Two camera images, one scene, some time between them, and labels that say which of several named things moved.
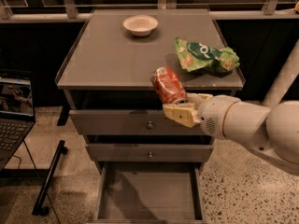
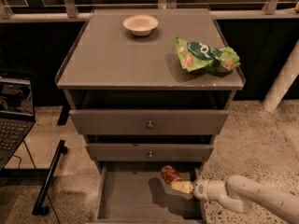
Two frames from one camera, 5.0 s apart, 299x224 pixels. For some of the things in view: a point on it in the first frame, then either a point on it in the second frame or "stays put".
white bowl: (140, 25) stays put
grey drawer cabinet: (122, 68) stays put
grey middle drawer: (150, 152) stays put
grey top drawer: (125, 122) stays put
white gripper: (214, 116) → (199, 189)
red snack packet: (167, 87) → (170, 174)
